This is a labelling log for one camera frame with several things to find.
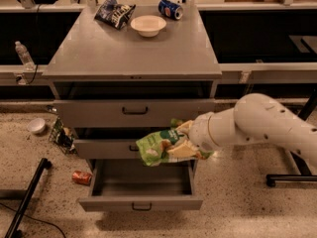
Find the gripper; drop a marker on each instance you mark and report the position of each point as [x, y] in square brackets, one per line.
[200, 133]

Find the green rice chip bag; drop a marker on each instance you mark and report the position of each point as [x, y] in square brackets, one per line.
[153, 147]

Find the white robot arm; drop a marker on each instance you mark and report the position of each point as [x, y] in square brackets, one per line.
[255, 118]

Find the bottom grey drawer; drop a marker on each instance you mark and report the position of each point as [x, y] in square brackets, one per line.
[128, 185]

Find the grey drawer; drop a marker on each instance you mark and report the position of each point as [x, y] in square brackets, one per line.
[128, 185]
[129, 113]
[106, 149]

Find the grey drawer cabinet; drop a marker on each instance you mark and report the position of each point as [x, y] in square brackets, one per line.
[98, 62]

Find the middle grey drawer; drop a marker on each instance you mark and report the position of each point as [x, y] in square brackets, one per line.
[106, 149]

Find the top grey drawer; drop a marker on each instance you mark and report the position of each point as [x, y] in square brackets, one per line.
[129, 113]

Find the green snack bag on floor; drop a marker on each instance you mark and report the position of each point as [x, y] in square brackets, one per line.
[62, 137]

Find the dark blue chip bag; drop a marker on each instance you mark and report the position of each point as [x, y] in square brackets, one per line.
[114, 14]

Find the orange soda can on floor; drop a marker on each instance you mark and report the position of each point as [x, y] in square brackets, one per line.
[81, 177]

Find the white bowl on cabinet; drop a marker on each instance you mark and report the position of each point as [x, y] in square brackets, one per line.
[148, 26]

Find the blue soda can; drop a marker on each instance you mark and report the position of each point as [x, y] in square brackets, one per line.
[171, 10]

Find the white bowl on floor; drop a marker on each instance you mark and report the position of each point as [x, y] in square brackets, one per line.
[37, 126]

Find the clear plastic water bottle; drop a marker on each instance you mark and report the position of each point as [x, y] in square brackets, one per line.
[24, 56]

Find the black stand leg left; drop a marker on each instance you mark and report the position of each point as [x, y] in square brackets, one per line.
[24, 196]

